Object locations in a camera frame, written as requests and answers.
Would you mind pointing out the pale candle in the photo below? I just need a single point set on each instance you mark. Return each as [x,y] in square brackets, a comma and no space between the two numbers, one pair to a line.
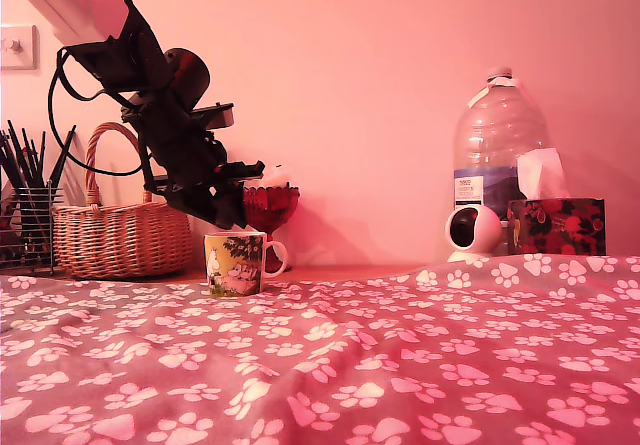
[277,177]

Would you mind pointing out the wall switch plate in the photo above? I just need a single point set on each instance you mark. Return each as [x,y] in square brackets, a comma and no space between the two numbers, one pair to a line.
[22,50]

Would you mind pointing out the pale flask with black cap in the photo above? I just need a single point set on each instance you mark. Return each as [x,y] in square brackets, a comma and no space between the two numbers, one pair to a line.
[197,245]

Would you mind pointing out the paw-print cloth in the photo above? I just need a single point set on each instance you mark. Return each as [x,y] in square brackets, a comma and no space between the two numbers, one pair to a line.
[320,365]

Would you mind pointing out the large clear plastic water bottle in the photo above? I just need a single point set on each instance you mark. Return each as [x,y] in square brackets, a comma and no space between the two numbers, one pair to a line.
[495,130]

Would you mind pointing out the red glass goblet bowl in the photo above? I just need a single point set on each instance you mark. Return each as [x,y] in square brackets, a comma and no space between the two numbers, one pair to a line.
[272,210]

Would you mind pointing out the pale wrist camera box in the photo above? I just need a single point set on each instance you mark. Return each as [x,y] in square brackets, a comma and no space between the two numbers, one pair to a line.
[215,116]

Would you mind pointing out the black chopstick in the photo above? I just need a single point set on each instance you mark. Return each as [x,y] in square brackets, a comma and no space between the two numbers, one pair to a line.
[9,161]
[64,154]
[42,159]
[21,151]

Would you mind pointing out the small white round camera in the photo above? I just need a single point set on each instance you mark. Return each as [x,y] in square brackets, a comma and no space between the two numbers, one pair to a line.
[485,230]

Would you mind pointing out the cartoon print mug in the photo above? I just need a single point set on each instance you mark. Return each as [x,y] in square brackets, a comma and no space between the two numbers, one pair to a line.
[235,265]

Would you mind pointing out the floral tissue box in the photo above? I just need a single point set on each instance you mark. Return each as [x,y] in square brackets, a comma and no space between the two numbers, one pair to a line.
[560,227]

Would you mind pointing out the white tissue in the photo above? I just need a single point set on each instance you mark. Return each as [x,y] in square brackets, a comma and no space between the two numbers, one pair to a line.
[542,175]

